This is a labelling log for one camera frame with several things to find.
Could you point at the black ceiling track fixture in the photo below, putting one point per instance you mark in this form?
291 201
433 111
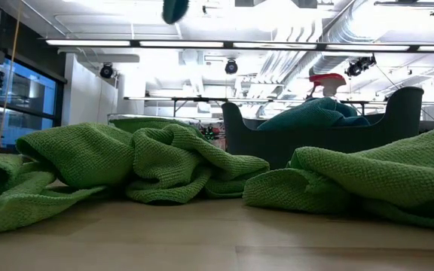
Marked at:
405 3

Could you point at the blue tinted window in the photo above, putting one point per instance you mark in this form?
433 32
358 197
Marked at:
28 90

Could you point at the black ceiling camera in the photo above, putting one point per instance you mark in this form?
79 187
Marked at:
354 69
106 70
231 66

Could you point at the clear spray bottle red trigger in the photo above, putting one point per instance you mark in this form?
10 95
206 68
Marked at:
328 80

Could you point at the dark ceiling box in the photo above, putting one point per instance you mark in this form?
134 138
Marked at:
249 3

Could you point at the dark monitor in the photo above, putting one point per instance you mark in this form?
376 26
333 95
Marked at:
427 126

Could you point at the green microfiber towel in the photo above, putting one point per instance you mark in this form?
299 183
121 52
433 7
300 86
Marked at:
21 211
81 154
187 169
149 123
371 177

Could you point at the clear plastic basket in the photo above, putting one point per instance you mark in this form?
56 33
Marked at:
156 116

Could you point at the black framed background table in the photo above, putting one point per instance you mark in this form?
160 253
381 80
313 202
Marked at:
187 99

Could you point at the teal plastic basket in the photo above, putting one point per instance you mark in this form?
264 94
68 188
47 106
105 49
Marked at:
401 120

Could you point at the long ceiling light bar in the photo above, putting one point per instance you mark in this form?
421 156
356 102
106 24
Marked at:
179 44

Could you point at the floral patterned cloth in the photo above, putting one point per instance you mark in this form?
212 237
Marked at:
209 133

